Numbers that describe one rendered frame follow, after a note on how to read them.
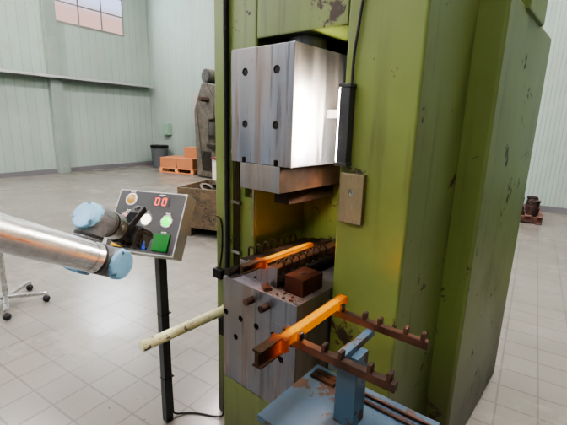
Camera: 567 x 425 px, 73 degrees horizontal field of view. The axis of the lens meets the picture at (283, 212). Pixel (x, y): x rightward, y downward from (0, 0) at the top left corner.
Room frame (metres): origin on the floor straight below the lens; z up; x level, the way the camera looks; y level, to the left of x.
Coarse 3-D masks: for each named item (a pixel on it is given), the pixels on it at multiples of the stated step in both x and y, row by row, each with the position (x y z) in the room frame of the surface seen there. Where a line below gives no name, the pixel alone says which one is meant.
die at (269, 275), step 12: (300, 240) 1.72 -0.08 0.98; (312, 240) 1.66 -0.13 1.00; (264, 252) 1.54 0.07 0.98; (276, 252) 1.51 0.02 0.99; (324, 252) 1.55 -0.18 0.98; (276, 264) 1.37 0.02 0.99; (288, 264) 1.37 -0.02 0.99; (300, 264) 1.43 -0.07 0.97; (252, 276) 1.41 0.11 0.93; (264, 276) 1.37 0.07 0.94; (276, 276) 1.33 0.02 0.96
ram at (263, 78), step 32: (256, 64) 1.40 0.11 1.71; (288, 64) 1.31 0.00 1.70; (320, 64) 1.40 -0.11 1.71; (256, 96) 1.40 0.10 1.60; (288, 96) 1.31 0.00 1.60; (320, 96) 1.40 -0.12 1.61; (256, 128) 1.40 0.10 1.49; (288, 128) 1.31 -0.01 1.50; (320, 128) 1.41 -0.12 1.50; (256, 160) 1.40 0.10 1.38; (288, 160) 1.30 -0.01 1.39; (320, 160) 1.42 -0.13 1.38
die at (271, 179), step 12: (240, 168) 1.45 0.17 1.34; (252, 168) 1.41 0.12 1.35; (264, 168) 1.37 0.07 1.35; (276, 168) 1.34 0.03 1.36; (288, 168) 1.36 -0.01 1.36; (300, 168) 1.41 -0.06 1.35; (312, 168) 1.47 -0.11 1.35; (324, 168) 1.53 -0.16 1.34; (336, 168) 1.59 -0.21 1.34; (240, 180) 1.45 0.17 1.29; (252, 180) 1.41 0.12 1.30; (264, 180) 1.37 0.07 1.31; (276, 180) 1.34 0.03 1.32; (288, 180) 1.36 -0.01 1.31; (300, 180) 1.42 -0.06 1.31; (312, 180) 1.47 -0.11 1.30; (324, 180) 1.53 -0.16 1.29; (336, 180) 1.60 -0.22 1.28; (276, 192) 1.33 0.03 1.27
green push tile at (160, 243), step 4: (156, 236) 1.55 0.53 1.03; (160, 236) 1.55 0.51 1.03; (164, 236) 1.55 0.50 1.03; (168, 236) 1.54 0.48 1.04; (156, 240) 1.54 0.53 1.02; (160, 240) 1.54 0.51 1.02; (164, 240) 1.54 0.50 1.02; (168, 240) 1.53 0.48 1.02; (152, 244) 1.54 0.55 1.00; (156, 244) 1.54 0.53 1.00; (160, 244) 1.53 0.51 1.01; (164, 244) 1.53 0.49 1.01; (168, 244) 1.53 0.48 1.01; (152, 248) 1.53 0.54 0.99; (156, 248) 1.53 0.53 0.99; (160, 248) 1.52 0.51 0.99; (164, 248) 1.52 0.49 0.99; (164, 252) 1.52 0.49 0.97
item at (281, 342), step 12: (336, 300) 1.06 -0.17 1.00; (312, 312) 0.98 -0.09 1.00; (324, 312) 0.99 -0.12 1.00; (300, 324) 0.92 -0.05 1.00; (312, 324) 0.94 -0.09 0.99; (276, 336) 0.84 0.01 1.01; (288, 336) 0.85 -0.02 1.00; (252, 348) 0.78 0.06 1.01; (264, 348) 0.78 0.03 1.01; (276, 348) 0.82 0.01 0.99; (288, 348) 0.83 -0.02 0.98; (264, 360) 0.79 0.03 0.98
